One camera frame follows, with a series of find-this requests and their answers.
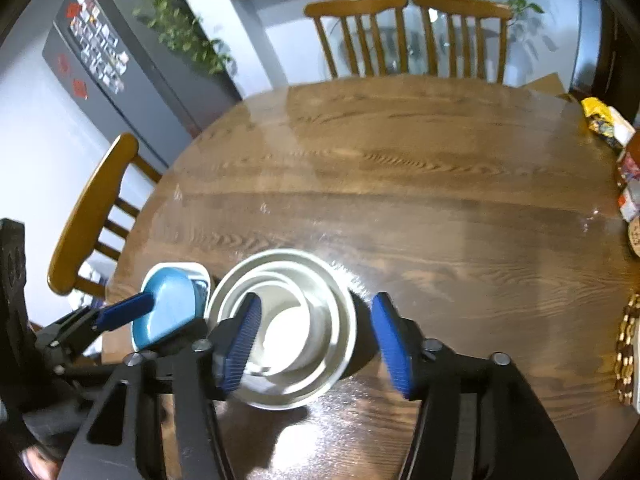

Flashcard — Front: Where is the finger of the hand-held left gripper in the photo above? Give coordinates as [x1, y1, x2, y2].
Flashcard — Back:
[97, 292, 156, 332]
[155, 320, 208, 356]

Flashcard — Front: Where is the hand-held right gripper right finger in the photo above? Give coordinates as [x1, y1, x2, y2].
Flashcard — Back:
[372, 292, 581, 480]

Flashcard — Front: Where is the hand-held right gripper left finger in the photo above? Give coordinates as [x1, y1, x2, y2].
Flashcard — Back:
[57, 294, 263, 480]

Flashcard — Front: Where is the blue plate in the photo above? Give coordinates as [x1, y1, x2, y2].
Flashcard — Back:
[131, 267, 206, 352]

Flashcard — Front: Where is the small white bowl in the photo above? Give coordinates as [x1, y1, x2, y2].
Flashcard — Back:
[250, 285, 321, 373]

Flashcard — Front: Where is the large white bowl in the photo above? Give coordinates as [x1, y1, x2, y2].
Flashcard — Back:
[206, 249, 358, 411]

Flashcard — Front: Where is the white square patterned plate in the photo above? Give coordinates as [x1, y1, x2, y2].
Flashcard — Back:
[144, 261, 212, 318]

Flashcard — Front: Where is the medium white bowl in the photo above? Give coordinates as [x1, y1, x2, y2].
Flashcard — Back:
[227, 266, 346, 386]

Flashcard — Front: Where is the person's left hand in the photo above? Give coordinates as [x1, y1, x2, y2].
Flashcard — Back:
[21, 446, 63, 479]

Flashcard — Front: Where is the wooden chair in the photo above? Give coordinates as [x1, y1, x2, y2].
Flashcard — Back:
[411, 0, 513, 84]
[304, 0, 410, 79]
[47, 132, 163, 296]

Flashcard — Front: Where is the wooden basket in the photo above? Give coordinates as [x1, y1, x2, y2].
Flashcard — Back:
[615, 291, 640, 407]

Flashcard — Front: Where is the grey refrigerator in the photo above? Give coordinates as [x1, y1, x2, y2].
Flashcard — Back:
[42, 0, 242, 171]

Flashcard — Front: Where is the cluster of fridge photo magnets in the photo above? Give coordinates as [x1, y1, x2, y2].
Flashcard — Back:
[67, 0, 131, 94]

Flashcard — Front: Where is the trailing green plant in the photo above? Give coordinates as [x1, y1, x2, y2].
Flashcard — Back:
[94, 0, 236, 77]

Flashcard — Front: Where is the yellow snack packet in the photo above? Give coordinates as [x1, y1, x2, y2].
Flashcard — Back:
[581, 97, 637, 149]

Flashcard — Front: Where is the dark wooden door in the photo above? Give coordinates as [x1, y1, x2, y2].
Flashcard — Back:
[595, 0, 640, 126]

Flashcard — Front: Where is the small leafy plant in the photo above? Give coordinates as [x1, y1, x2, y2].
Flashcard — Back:
[495, 0, 551, 57]

